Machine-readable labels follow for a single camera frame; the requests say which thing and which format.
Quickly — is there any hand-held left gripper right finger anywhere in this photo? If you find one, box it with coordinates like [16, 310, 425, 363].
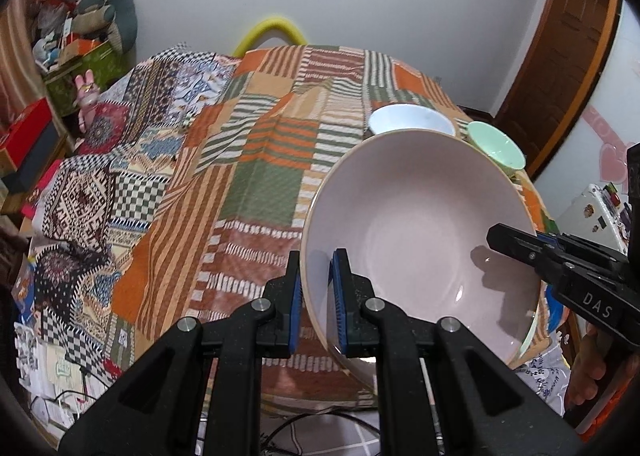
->
[327, 248, 586, 456]

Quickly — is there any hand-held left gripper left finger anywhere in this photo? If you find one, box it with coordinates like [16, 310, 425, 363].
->
[57, 250, 303, 456]

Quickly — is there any pink bowl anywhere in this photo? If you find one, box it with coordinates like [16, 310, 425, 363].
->
[300, 131, 542, 394]

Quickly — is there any green bowl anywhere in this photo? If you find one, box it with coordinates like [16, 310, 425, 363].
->
[466, 121, 527, 171]

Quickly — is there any white bowl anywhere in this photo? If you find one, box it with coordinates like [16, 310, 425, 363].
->
[368, 104, 457, 137]

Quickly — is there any person's right hand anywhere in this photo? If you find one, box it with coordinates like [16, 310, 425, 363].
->
[564, 323, 611, 419]

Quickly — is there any colourful fleece blanket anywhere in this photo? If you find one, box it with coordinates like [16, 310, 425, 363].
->
[517, 171, 571, 341]

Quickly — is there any orange striped patchwork blanket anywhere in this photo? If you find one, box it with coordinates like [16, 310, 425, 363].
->
[132, 43, 551, 412]

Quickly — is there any brown wooden door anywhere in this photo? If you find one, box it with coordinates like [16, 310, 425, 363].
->
[492, 0, 621, 177]

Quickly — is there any patterned checked quilt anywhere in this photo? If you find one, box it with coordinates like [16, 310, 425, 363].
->
[15, 43, 246, 387]

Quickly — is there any white power strip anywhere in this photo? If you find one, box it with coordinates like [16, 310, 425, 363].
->
[30, 393, 81, 429]

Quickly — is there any yellow foam hoop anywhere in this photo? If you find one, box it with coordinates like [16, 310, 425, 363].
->
[232, 16, 307, 56]

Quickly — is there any pink bunny toy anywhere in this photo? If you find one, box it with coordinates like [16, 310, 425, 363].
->
[75, 70, 101, 131]

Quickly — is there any green box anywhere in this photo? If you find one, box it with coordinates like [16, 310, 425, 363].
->
[42, 43, 126, 114]

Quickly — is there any red box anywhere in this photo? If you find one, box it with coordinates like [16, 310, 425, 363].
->
[0, 98, 53, 177]

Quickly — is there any grey-green neck pillow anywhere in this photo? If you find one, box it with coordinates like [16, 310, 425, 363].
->
[75, 0, 138, 54]

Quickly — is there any pink heart wall sticker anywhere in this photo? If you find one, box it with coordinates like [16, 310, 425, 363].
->
[582, 106, 632, 187]

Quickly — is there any black floor cable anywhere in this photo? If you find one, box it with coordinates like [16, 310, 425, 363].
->
[260, 408, 381, 456]

